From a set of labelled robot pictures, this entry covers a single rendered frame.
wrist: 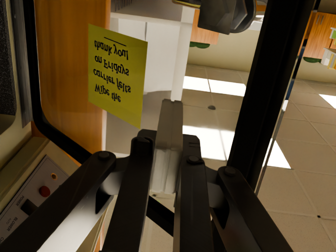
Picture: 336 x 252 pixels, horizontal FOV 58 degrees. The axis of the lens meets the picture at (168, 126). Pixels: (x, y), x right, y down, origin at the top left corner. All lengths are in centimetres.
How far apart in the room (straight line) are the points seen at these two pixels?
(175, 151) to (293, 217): 232
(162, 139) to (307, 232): 226
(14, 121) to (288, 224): 215
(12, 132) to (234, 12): 31
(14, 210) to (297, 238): 209
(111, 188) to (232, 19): 11
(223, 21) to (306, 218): 238
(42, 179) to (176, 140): 26
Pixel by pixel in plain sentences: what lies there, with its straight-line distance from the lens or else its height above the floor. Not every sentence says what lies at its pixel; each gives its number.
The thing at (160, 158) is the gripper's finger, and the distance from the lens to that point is 16.
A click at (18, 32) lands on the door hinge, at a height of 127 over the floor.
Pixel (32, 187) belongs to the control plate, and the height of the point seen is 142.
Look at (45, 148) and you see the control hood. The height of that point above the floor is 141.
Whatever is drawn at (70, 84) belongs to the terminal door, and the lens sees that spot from 33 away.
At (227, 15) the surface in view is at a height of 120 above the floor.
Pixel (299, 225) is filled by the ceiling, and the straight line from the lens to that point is 242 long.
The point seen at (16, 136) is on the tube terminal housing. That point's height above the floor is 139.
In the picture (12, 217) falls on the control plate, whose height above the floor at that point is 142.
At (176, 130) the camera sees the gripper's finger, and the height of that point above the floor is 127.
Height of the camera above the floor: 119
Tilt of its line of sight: 27 degrees up
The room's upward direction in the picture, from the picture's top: 172 degrees counter-clockwise
